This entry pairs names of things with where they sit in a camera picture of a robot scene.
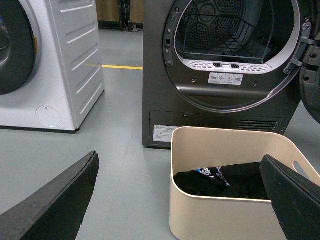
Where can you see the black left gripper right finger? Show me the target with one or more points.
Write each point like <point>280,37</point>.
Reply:
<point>294,199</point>

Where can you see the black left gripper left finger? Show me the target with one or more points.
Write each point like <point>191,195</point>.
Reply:
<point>56,211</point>

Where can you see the beige plastic laundry hamper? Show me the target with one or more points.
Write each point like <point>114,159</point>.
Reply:
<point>193,217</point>

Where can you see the black printed t-shirt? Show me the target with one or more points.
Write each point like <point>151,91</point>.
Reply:
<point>243,181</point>

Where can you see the dark dryer door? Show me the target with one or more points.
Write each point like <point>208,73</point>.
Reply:
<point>309,77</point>

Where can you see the white washing machine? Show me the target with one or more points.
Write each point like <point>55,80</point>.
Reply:
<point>51,72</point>

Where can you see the dark grey dryer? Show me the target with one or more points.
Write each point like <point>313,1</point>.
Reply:
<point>225,64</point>

